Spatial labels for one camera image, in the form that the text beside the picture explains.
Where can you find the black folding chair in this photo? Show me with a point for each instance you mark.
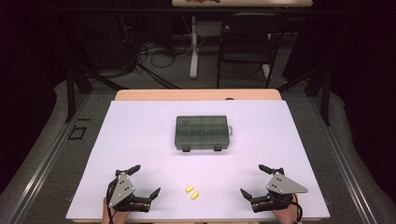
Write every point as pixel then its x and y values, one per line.
pixel 246 43

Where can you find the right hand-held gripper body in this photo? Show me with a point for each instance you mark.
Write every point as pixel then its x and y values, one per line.
pixel 281 186

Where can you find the black metal stand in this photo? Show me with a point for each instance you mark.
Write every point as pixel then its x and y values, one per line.
pixel 70 99
pixel 326 102

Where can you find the white table mat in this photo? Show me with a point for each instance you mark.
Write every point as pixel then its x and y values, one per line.
pixel 124 124

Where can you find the grey plastic compartment box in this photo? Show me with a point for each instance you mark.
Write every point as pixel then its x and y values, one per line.
pixel 202 132

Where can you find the person's left hand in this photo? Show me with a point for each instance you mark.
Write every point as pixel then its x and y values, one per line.
pixel 120 217

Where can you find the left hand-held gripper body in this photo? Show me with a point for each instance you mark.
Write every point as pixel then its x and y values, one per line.
pixel 122 189

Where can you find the yellow foam earplug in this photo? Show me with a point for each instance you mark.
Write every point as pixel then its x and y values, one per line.
pixel 189 188
pixel 195 195

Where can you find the grey box under desk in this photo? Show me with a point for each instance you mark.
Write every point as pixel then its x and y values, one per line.
pixel 208 28

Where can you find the dark curtain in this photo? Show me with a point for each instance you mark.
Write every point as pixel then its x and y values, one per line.
pixel 25 93
pixel 367 93

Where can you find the person's right hand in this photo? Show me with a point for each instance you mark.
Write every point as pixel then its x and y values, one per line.
pixel 288 216

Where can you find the white-legged wooden desk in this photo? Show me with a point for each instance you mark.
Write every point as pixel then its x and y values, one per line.
pixel 194 46

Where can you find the aluminium floor rail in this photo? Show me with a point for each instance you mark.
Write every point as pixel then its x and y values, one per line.
pixel 46 161
pixel 344 161

